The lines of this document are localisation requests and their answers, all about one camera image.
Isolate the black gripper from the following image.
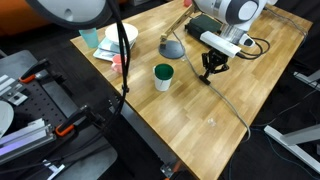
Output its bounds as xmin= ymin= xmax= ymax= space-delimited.
xmin=201 ymin=47 xmax=231 ymax=80

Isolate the black inline cable switch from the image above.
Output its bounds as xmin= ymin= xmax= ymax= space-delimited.
xmin=198 ymin=74 xmax=212 ymax=86

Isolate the black box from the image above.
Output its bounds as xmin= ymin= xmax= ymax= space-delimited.
xmin=184 ymin=14 xmax=223 ymax=40

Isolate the clear tape piece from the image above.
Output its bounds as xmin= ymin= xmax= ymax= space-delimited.
xmin=207 ymin=117 xmax=218 ymax=128

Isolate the white mug green inside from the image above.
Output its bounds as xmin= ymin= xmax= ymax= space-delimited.
xmin=152 ymin=63 xmax=175 ymax=93

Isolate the pink mug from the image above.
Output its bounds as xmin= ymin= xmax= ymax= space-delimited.
xmin=110 ymin=54 xmax=129 ymax=75

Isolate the white plate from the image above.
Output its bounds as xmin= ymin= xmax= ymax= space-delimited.
xmin=104 ymin=22 xmax=139 ymax=47

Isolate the white kitchen scale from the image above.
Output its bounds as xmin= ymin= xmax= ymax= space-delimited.
xmin=92 ymin=35 xmax=136 ymax=63

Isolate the teal plastic cup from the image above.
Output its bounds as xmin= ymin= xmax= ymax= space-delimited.
xmin=78 ymin=27 xmax=100 ymax=49

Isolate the black orange bar clamp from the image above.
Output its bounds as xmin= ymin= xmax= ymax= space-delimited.
xmin=54 ymin=104 xmax=102 ymax=138
xmin=18 ymin=58 xmax=52 ymax=85

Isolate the white dome black rim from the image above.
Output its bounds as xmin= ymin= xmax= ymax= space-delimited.
xmin=24 ymin=0 xmax=114 ymax=31

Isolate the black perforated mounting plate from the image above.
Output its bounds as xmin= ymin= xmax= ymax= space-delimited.
xmin=0 ymin=49 xmax=118 ymax=180

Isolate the small silver metal block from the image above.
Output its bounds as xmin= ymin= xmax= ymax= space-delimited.
xmin=0 ymin=74 xmax=30 ymax=107

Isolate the silver aluminium profile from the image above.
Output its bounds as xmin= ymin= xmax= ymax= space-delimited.
xmin=0 ymin=117 xmax=57 ymax=165

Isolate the orange furniture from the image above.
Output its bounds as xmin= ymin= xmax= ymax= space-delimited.
xmin=0 ymin=0 xmax=52 ymax=36

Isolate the white round disc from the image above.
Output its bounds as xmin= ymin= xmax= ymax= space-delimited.
xmin=0 ymin=100 xmax=15 ymax=138

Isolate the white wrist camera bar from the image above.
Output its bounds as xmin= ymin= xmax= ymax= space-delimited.
xmin=199 ymin=30 xmax=242 ymax=59

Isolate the grey braided lamp cable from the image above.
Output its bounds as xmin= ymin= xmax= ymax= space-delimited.
xmin=173 ymin=31 xmax=252 ymax=142

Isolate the black camera cable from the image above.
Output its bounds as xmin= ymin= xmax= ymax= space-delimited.
xmin=235 ymin=36 xmax=272 ymax=61

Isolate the grey cable on table edge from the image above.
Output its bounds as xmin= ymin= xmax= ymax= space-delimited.
xmin=264 ymin=6 xmax=310 ymax=38

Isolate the thick black hanging cable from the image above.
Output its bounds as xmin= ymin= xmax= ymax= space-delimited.
xmin=0 ymin=0 xmax=132 ymax=176

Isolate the white table leg frame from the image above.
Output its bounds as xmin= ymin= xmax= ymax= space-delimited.
xmin=263 ymin=124 xmax=320 ymax=175
xmin=293 ymin=69 xmax=320 ymax=92

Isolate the black metal table rail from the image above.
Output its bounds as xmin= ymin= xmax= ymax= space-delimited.
xmin=108 ymin=94 xmax=179 ymax=168

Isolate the orange handled clamp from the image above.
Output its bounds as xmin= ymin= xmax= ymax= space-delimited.
xmin=171 ymin=160 xmax=184 ymax=174

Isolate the blue floor cable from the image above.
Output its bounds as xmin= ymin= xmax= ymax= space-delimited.
xmin=253 ymin=128 xmax=318 ymax=175

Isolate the silver metal bracket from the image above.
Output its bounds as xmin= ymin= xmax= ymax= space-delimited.
xmin=159 ymin=162 xmax=175 ymax=179

